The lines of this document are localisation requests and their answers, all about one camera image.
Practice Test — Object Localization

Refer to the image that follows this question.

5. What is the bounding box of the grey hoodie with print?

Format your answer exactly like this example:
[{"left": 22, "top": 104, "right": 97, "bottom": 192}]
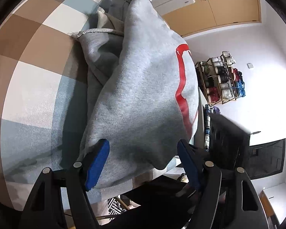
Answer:
[{"left": 77, "top": 0, "right": 199, "bottom": 189}]

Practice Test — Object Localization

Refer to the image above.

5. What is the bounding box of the person's hand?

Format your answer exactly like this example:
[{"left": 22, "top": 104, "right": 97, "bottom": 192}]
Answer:
[{"left": 176, "top": 183, "right": 200, "bottom": 205}]

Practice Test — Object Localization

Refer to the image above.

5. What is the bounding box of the blue plaid cloth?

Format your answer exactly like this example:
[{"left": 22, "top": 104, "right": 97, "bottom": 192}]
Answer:
[{"left": 204, "top": 104, "right": 211, "bottom": 151}]

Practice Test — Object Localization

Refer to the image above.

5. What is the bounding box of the purple bag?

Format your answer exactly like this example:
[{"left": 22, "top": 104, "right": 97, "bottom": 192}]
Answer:
[{"left": 211, "top": 106, "right": 221, "bottom": 114}]

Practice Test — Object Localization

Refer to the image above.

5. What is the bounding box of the wooden shoe rack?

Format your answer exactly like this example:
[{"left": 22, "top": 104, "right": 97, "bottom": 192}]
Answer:
[{"left": 195, "top": 51, "right": 245, "bottom": 106}]

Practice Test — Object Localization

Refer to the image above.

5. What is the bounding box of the wooden door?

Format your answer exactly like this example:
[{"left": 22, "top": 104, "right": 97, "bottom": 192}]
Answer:
[{"left": 162, "top": 0, "right": 262, "bottom": 37}]

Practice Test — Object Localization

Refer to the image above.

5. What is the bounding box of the wall light switch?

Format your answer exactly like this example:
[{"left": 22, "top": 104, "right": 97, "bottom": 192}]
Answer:
[{"left": 247, "top": 63, "right": 253, "bottom": 69}]

